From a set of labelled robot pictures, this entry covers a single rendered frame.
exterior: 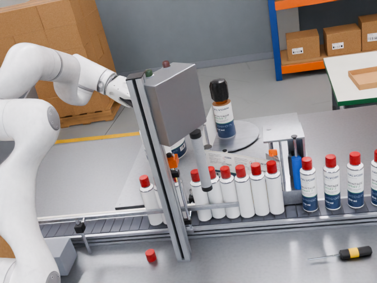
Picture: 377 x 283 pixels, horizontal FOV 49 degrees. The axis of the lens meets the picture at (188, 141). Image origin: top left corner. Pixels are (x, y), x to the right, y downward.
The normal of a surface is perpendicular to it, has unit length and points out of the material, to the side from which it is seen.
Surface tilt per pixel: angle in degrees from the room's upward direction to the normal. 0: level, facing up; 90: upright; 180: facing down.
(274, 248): 0
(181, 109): 90
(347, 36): 90
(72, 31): 90
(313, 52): 90
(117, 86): 28
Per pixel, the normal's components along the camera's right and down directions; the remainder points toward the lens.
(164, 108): 0.73, 0.18
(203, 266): -0.20, -0.87
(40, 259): 0.79, -0.50
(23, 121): -0.18, -0.06
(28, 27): -0.07, 0.48
